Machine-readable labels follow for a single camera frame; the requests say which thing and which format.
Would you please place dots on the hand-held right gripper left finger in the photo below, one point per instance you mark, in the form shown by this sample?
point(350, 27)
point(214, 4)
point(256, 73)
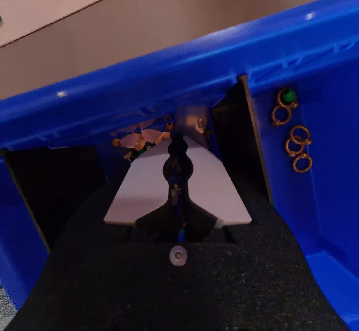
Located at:
point(140, 190)

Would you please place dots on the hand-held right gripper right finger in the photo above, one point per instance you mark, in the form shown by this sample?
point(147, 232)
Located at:
point(213, 185)

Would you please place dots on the blue plastic bin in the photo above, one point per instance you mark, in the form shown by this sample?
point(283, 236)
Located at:
point(196, 64)

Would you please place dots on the black bin divider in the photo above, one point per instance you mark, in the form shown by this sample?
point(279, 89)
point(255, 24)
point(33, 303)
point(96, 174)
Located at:
point(238, 140)
point(50, 185)

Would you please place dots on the green ball brick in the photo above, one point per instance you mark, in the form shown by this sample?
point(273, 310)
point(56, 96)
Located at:
point(288, 96)

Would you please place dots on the white instruction booklet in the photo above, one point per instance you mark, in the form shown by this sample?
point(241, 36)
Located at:
point(56, 0)

